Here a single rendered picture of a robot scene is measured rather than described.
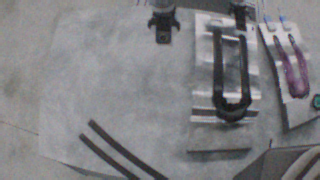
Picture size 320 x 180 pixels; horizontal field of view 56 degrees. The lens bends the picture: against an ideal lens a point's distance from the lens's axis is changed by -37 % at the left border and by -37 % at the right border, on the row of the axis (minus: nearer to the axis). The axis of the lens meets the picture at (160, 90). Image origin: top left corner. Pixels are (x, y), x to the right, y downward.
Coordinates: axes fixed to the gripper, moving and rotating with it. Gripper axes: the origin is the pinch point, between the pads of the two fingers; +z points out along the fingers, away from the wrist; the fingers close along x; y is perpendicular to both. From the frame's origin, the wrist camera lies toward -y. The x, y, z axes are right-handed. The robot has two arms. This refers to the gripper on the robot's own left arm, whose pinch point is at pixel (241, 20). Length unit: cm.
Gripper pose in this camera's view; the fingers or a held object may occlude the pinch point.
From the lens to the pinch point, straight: 152.7
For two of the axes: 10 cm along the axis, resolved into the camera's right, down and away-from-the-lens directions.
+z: 2.1, 1.8, 9.6
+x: -9.8, -0.4, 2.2
